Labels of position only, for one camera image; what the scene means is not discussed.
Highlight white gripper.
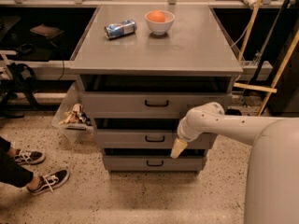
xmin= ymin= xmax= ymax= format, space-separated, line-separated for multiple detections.
xmin=170 ymin=118 xmax=201 ymax=159

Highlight grey drawer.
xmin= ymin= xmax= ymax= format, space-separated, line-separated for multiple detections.
xmin=93 ymin=129 xmax=218 ymax=150
xmin=81 ymin=91 xmax=232 ymax=119
xmin=102 ymin=156 xmax=206 ymax=172

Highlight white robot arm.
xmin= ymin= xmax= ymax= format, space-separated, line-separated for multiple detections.
xmin=171 ymin=102 xmax=299 ymax=224

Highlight grey bottom drawer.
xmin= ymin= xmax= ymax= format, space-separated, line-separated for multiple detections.
xmin=102 ymin=156 xmax=206 ymax=172

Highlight grey drawer cabinet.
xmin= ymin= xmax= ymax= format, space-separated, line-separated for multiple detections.
xmin=69 ymin=4 xmax=243 ymax=175

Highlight grey top drawer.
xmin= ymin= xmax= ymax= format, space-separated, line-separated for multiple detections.
xmin=81 ymin=91 xmax=232 ymax=119

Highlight clear plastic bin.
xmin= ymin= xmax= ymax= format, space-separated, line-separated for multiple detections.
xmin=52 ymin=82 xmax=93 ymax=142

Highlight white bowl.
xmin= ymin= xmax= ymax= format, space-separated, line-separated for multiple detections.
xmin=145 ymin=10 xmax=175 ymax=35

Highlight blue crushed soda can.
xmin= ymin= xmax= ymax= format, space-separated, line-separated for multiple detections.
xmin=104 ymin=20 xmax=137 ymax=39

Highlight orange fruit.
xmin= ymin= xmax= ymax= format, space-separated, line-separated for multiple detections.
xmin=147 ymin=10 xmax=165 ymax=22

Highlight black sneaker lower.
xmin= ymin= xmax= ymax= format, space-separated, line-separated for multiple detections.
xmin=26 ymin=170 xmax=69 ymax=195

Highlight black sneaker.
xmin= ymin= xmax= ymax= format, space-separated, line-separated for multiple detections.
xmin=12 ymin=149 xmax=46 ymax=165
xmin=26 ymin=170 xmax=69 ymax=195

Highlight black sneaker upper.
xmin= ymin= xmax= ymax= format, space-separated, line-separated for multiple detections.
xmin=12 ymin=149 xmax=46 ymax=165

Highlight black trouser leg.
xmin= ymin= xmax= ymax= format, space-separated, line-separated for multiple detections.
xmin=0 ymin=137 xmax=34 ymax=188

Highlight dark box on shelf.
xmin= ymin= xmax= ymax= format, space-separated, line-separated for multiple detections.
xmin=30 ymin=24 xmax=64 ymax=39

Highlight wooden frame sticks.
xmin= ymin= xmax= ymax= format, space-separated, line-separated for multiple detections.
xmin=233 ymin=0 xmax=299 ymax=118

